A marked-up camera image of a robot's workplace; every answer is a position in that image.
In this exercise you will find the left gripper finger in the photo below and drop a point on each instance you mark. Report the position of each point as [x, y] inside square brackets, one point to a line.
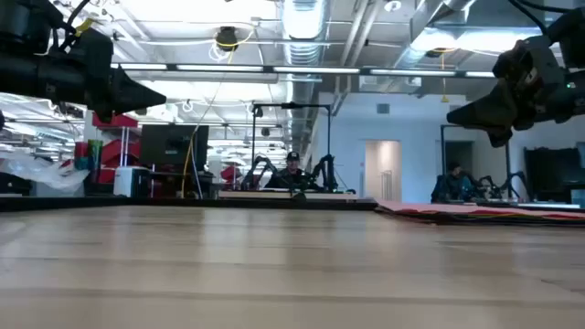
[137, 93]

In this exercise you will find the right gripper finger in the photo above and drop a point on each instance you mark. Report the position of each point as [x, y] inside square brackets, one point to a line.
[489, 112]

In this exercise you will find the pink paper sheet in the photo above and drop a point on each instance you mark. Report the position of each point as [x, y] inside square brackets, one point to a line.
[457, 209]

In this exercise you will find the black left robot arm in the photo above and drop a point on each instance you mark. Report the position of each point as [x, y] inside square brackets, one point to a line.
[27, 77]

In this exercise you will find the red storage bin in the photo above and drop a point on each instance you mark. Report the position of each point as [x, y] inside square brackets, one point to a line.
[106, 176]
[114, 121]
[116, 151]

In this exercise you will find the yellow tape strip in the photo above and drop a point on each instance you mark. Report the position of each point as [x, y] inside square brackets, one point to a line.
[84, 26]

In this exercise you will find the dark doorway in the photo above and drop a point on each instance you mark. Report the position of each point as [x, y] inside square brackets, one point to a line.
[459, 157]

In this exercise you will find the black monitor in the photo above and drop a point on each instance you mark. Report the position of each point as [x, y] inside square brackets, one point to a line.
[171, 145]

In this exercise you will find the green container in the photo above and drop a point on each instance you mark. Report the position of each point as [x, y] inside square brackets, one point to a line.
[95, 153]

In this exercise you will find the red container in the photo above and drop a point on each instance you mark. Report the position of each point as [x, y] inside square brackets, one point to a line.
[81, 149]

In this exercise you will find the black ceiling dome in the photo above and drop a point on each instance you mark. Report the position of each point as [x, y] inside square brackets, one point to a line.
[227, 39]
[434, 52]

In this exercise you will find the person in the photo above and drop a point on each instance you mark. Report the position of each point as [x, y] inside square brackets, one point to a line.
[292, 176]
[452, 185]

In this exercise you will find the black cabinet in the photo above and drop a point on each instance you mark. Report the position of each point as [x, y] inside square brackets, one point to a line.
[550, 173]

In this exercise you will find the white box dark front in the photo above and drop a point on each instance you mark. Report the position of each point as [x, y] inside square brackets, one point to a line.
[130, 182]

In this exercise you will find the clear plastic sheet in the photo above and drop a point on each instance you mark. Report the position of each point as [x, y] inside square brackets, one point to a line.
[41, 171]

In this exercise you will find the pale doorway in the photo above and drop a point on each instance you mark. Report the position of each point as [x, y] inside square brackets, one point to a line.
[383, 169]

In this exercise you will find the black case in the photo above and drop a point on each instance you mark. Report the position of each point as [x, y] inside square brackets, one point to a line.
[13, 183]

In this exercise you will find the white round ceiling fixture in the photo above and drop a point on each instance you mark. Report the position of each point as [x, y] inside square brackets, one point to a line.
[392, 5]

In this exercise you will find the background wooden table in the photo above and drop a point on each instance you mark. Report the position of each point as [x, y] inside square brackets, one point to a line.
[256, 194]

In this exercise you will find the white shelf frame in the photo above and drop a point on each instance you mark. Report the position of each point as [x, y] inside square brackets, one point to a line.
[123, 146]

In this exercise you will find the black gantry frame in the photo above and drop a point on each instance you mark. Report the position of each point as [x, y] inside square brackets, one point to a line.
[442, 160]
[292, 105]

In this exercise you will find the grey wall vent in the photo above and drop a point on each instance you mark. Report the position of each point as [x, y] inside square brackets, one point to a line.
[383, 109]

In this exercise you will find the black table frame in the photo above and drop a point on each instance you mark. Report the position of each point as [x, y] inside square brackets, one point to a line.
[137, 203]

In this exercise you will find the silver ceiling duct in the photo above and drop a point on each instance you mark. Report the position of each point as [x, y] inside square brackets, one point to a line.
[304, 27]

